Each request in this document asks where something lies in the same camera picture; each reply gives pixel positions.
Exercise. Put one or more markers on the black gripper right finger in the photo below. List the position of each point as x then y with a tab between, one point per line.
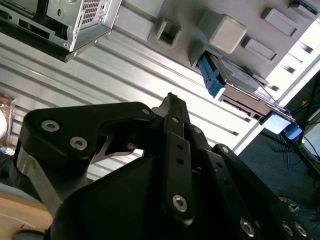
232	175

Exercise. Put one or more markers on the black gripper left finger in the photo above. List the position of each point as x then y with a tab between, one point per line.
75	120

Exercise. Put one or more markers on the hard disk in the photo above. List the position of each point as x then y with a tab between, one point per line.
240	75

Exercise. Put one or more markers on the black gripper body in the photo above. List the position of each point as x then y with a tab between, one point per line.
112	205

